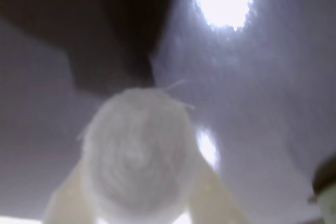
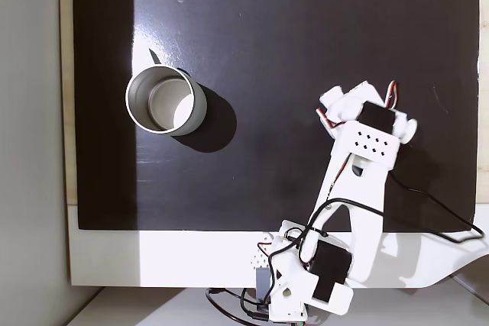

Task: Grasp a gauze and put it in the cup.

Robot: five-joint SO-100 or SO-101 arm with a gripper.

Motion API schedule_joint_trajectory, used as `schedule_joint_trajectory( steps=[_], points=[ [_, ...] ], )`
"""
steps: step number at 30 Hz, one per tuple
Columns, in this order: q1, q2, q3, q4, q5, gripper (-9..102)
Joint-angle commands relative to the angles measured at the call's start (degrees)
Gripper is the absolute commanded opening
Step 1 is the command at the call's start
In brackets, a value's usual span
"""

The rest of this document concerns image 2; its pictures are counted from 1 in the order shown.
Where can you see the metal cup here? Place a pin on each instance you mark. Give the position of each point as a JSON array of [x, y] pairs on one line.
[[197, 112]]

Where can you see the black table mat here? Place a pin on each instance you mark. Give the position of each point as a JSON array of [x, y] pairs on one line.
[[267, 55]]

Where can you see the grey table clamp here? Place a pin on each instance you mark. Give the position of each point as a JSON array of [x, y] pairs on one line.
[[263, 280]]

